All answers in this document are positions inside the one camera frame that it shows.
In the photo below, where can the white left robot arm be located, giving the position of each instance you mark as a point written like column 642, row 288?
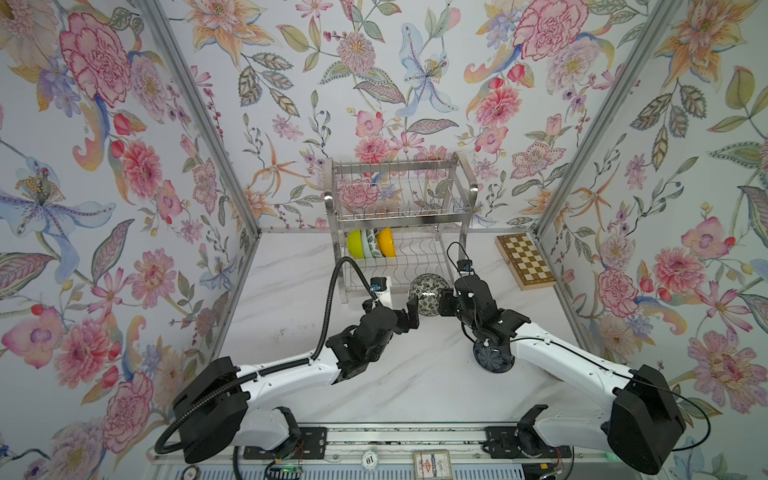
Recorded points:
column 236, row 406

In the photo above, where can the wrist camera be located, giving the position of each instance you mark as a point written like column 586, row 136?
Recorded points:
column 380, row 286
column 465, row 267

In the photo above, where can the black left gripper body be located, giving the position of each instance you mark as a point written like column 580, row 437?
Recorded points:
column 400, row 326

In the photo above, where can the lime green plastic bowl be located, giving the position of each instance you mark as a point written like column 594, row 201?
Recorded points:
column 354, row 244

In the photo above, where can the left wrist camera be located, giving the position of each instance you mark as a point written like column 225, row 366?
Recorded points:
column 380, row 286

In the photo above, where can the dark blue floral bowl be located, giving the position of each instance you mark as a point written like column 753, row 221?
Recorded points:
column 492, row 359

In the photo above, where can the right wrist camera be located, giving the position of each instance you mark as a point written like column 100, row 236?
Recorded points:
column 465, row 267

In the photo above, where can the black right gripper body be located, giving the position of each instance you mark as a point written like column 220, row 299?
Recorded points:
column 468, row 321

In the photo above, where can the stainless steel dish rack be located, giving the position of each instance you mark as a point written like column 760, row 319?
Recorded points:
column 420, row 200

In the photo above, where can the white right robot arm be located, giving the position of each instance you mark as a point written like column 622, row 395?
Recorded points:
column 632, row 413

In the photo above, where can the wooden chessboard box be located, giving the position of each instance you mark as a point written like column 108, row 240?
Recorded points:
column 527, row 265

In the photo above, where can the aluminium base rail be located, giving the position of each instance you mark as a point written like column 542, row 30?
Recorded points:
column 399, row 451

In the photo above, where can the black white patterned bowl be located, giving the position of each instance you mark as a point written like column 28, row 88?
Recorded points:
column 428, row 288

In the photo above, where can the yellow plastic bowl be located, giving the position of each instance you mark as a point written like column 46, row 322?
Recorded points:
column 386, row 243

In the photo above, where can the green leaf pattern bowl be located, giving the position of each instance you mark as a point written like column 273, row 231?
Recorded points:
column 374, row 242

